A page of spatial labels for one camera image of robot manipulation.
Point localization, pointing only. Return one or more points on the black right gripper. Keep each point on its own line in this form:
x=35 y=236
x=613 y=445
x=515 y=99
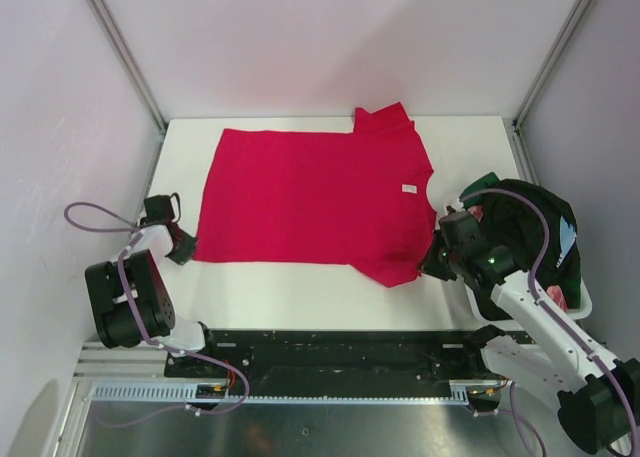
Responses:
x=429 y=266

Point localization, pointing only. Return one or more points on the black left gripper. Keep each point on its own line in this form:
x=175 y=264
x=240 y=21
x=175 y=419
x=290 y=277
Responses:
x=182 y=256

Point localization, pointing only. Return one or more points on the red t shirt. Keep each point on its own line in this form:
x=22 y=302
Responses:
x=357 y=198

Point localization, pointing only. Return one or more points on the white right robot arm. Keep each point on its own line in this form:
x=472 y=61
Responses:
x=594 y=394

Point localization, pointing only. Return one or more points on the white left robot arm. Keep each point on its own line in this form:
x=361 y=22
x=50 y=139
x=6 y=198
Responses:
x=129 y=300

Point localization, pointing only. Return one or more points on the green t shirt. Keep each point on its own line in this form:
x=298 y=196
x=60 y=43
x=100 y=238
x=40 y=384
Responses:
x=472 y=195

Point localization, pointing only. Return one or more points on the black t shirt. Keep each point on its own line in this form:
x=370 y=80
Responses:
x=535 y=227

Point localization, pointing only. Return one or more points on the white perforated plastic basket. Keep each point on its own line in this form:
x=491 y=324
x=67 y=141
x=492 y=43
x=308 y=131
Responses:
x=580 y=307

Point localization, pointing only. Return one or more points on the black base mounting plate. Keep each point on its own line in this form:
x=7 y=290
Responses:
x=441 y=354

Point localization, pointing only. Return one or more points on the aluminium frame rail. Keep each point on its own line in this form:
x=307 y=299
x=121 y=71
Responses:
x=149 y=361

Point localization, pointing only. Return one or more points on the left aluminium corner post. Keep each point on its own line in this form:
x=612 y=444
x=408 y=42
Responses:
x=116 y=39

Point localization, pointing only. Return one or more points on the aluminium corner post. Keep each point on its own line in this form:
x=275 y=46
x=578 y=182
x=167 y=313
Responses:
x=571 y=26
x=116 y=39

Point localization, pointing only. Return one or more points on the right aluminium corner post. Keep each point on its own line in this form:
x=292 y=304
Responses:
x=571 y=26

